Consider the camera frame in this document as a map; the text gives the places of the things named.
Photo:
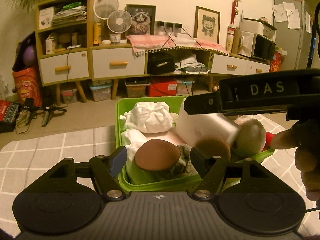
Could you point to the santa plush toy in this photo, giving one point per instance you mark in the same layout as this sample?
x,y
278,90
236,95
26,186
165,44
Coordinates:
x,y
252,138

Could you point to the orange snack bag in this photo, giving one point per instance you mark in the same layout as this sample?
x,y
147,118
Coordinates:
x,y
28,85

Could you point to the grey brown plush toy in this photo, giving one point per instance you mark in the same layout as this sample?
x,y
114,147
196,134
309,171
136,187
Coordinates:
x,y
159,155

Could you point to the red black carton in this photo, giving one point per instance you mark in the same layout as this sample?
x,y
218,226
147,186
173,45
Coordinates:
x,y
9,112

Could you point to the black tripod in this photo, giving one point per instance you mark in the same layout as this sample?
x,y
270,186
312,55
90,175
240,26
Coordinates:
x,y
48,109

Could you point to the white cloth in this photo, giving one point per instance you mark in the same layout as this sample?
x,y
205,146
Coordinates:
x,y
144,118

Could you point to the purple ball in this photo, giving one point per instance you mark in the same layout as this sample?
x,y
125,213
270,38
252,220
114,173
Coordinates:
x,y
30,56

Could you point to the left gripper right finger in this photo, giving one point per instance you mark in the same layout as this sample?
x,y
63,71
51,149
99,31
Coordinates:
x,y
211,169

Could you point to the pink checkered cloth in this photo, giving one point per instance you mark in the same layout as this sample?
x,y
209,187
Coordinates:
x,y
154,43

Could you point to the cat picture frame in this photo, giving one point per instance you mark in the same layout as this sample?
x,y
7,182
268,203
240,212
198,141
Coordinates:
x,y
143,19

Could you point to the black box on shelf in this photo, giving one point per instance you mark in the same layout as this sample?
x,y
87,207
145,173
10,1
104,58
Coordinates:
x,y
160,63

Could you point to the red storage box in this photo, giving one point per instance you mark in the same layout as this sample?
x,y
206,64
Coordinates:
x,y
162,86

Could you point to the cartoon girl picture frame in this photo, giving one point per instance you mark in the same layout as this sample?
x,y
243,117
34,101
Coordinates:
x,y
207,24

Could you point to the black microwave oven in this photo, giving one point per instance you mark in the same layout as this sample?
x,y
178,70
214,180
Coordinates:
x,y
263,48

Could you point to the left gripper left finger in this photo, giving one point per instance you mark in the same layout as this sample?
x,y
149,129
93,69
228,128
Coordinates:
x,y
105,170

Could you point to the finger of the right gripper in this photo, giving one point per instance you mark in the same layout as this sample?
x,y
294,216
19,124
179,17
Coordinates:
x,y
202,104

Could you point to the large white fan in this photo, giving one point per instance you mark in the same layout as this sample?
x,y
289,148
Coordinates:
x,y
103,8

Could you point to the person right hand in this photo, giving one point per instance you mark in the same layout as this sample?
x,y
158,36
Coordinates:
x,y
304,137

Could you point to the grey refrigerator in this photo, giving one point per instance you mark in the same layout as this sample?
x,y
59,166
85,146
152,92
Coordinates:
x,y
292,19

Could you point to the wooden cabinet white drawers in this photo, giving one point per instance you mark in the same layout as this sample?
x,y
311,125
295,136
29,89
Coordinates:
x,y
111,61

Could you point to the clear plastic storage box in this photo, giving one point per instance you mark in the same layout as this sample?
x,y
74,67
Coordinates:
x,y
101,92

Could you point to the small white desk fan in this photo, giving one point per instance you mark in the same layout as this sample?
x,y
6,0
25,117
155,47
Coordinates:
x,y
118,22

